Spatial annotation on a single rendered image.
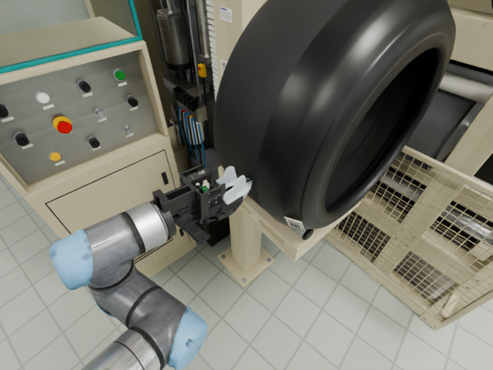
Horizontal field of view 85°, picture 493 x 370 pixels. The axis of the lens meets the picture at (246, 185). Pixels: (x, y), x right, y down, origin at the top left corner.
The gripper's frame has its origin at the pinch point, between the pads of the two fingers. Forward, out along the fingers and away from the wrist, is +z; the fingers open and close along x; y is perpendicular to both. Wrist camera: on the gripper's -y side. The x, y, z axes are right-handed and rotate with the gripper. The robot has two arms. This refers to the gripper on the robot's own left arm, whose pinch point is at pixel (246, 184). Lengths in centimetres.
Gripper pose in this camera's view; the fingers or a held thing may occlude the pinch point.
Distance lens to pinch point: 57.8
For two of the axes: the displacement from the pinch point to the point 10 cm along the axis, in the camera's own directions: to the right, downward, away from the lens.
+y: 0.9, -7.5, -6.6
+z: 7.6, -3.8, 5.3
